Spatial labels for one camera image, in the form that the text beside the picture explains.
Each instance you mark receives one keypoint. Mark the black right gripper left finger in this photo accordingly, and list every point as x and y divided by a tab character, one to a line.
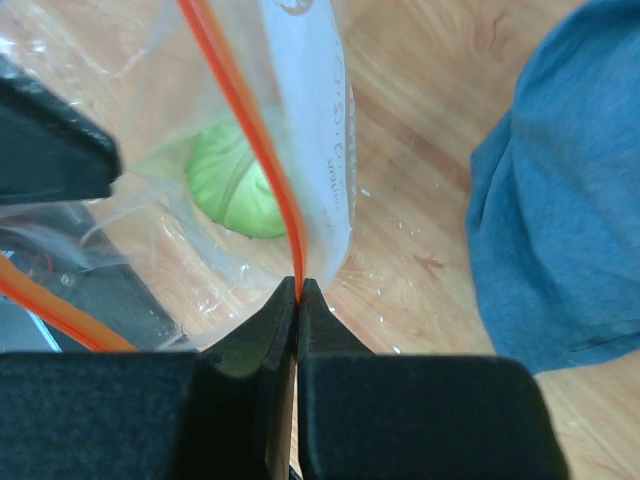
222	413

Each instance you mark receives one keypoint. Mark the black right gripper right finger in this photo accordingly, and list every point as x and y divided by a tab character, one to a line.
363	415

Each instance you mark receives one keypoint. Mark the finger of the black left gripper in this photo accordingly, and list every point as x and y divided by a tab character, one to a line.
50	152

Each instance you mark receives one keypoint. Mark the green cabbage toy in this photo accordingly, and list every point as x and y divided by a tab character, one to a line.
229	186

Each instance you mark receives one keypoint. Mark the clear zip top bag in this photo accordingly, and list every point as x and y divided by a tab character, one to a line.
165	165

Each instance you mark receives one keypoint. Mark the blue crumpled cloth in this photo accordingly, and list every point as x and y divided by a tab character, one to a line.
553	220

